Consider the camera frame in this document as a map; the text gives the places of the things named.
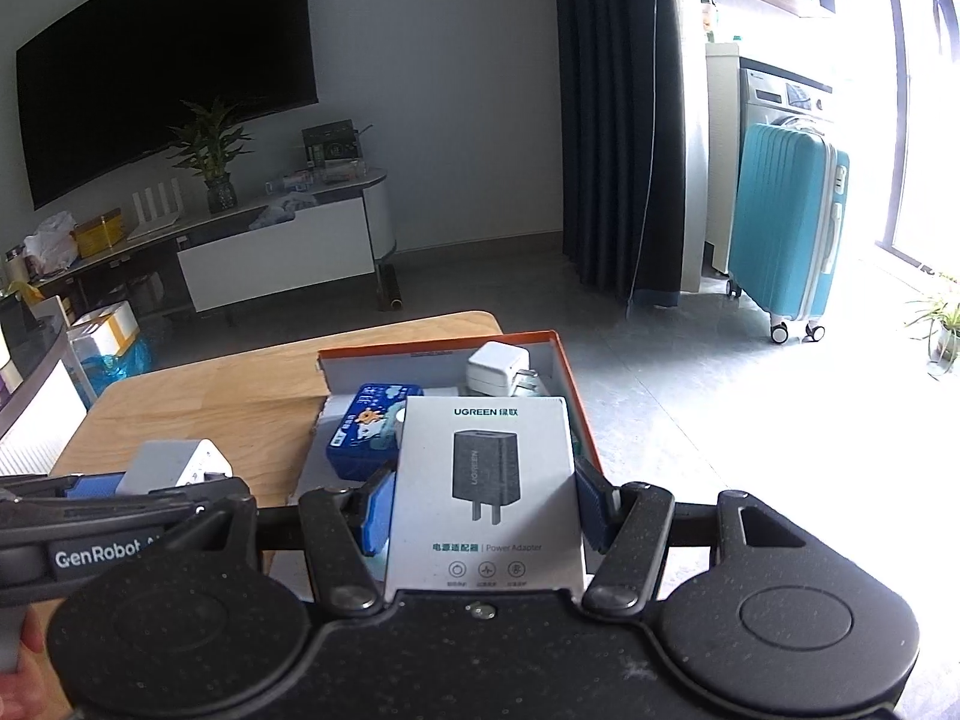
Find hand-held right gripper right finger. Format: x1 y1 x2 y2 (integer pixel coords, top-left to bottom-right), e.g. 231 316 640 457
574 461 850 616

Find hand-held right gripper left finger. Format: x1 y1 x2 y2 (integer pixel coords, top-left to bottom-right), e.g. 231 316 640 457
257 469 397 617

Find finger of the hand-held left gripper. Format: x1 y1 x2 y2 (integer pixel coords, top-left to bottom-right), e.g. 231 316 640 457
0 471 132 503
0 472 254 532

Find small grey white box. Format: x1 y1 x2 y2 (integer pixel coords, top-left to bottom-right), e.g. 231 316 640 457
120 439 235 500

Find blue tin box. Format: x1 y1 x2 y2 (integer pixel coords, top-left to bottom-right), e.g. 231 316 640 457
324 382 425 482

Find white charger package box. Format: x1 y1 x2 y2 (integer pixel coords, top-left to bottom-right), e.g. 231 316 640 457
384 395 587 595

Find cardboard box with orange rim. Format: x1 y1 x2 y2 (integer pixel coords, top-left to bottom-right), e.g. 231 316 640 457
289 328 607 511

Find white charger plug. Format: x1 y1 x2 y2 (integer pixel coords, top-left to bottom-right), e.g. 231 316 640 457
466 341 539 400

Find person's left hand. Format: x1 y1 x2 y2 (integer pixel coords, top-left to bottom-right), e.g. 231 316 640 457
0 607 72 720

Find blue plastic bag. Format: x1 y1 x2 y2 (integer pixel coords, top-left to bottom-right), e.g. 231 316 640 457
66 300 155 400

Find white plastic bag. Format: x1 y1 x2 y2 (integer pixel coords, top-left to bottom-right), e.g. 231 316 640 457
24 211 78 271

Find yellow box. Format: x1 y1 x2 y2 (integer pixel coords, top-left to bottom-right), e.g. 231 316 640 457
73 208 125 260

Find white tv cabinet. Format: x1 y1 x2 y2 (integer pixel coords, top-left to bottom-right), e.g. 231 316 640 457
34 167 398 316

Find white router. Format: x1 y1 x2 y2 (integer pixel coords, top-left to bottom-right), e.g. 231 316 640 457
127 176 183 241

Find pale blue cloth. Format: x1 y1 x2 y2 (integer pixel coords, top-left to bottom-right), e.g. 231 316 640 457
251 191 320 231

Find bamboo plant in vase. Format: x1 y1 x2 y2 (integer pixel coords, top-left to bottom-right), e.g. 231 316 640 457
169 96 256 215

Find row of clear plastic boxes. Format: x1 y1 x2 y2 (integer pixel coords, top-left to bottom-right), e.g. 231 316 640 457
262 161 370 192

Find teal suitcase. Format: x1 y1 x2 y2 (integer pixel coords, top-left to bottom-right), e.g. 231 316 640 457
726 120 851 346

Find white laundry cabinet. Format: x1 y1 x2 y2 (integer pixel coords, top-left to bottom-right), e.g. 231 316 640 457
703 41 745 275

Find green and black box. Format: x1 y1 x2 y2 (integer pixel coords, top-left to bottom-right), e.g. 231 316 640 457
302 120 361 166

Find dark curtain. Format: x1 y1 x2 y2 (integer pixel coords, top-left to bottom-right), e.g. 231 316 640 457
551 0 710 308

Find potted spider plant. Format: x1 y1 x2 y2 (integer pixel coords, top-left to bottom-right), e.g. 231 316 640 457
904 274 960 380

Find black television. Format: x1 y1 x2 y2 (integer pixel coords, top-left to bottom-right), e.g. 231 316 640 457
16 0 320 211

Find white washing machine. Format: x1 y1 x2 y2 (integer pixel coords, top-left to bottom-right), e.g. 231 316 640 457
739 64 835 143

